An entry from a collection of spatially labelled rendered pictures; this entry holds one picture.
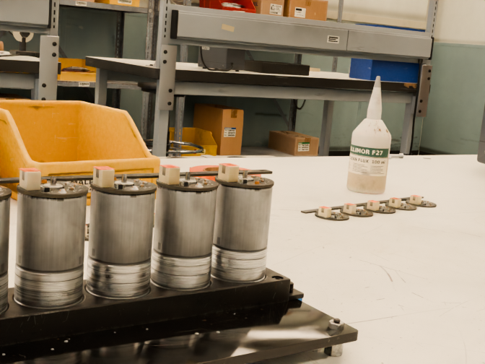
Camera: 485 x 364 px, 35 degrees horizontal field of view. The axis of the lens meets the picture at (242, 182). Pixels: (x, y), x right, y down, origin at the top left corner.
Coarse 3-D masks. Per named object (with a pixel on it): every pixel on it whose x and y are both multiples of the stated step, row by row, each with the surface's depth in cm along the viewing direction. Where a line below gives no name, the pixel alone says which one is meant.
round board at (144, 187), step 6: (120, 180) 30; (132, 180) 30; (138, 180) 30; (90, 186) 29; (96, 186) 28; (114, 186) 28; (120, 186) 28; (126, 186) 29; (138, 186) 29; (144, 186) 29; (150, 186) 29; (156, 186) 29; (108, 192) 28; (114, 192) 28; (120, 192) 28; (126, 192) 28; (132, 192) 28; (138, 192) 28; (144, 192) 28; (150, 192) 29
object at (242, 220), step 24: (240, 192) 31; (264, 192) 31; (216, 216) 32; (240, 216) 31; (264, 216) 32; (216, 240) 32; (240, 240) 32; (264, 240) 32; (216, 264) 32; (240, 264) 32; (264, 264) 32
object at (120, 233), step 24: (96, 192) 28; (96, 216) 28; (120, 216) 28; (144, 216) 29; (96, 240) 29; (120, 240) 28; (144, 240) 29; (96, 264) 29; (120, 264) 28; (144, 264) 29; (96, 288) 29; (120, 288) 29; (144, 288) 29
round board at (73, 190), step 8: (40, 184) 28; (64, 184) 28; (72, 184) 28; (80, 184) 28; (24, 192) 26; (32, 192) 26; (40, 192) 26; (48, 192) 27; (56, 192) 27; (72, 192) 27; (80, 192) 27
